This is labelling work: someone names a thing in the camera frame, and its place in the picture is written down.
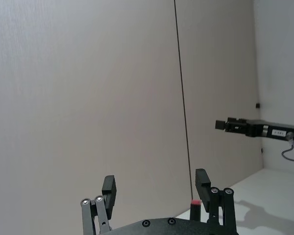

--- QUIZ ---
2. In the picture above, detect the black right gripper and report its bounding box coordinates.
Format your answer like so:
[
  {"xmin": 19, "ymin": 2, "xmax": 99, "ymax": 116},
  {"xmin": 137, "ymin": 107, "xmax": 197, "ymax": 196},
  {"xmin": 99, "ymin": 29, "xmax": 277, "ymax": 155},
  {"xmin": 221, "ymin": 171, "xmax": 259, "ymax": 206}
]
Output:
[{"xmin": 215, "ymin": 117, "xmax": 294, "ymax": 145}]

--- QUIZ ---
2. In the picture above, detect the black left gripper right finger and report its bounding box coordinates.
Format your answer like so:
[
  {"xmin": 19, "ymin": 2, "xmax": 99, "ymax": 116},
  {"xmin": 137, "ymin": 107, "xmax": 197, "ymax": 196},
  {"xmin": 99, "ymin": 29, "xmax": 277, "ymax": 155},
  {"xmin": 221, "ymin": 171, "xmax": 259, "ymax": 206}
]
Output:
[{"xmin": 195, "ymin": 168, "xmax": 237, "ymax": 235}]

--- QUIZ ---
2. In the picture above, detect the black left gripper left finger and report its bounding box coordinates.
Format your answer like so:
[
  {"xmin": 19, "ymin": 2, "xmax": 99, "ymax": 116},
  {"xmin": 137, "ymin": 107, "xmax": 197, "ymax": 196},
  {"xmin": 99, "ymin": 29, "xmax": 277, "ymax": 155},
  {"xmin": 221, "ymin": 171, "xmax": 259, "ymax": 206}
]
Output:
[{"xmin": 80, "ymin": 175, "xmax": 118, "ymax": 235}]

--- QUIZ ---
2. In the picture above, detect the black tool with red switch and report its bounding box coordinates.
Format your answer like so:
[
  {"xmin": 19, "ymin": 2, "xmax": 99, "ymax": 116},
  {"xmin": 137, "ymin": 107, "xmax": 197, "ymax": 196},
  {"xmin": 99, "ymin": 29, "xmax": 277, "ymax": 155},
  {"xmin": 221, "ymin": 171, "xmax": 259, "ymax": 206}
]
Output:
[{"xmin": 189, "ymin": 199, "xmax": 202, "ymax": 221}]

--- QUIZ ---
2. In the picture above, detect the thin dark gripper cable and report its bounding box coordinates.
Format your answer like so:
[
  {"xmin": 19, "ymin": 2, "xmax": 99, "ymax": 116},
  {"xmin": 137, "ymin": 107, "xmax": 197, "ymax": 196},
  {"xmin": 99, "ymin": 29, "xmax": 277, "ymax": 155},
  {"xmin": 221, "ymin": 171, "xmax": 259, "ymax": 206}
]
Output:
[{"xmin": 281, "ymin": 131, "xmax": 294, "ymax": 164}]

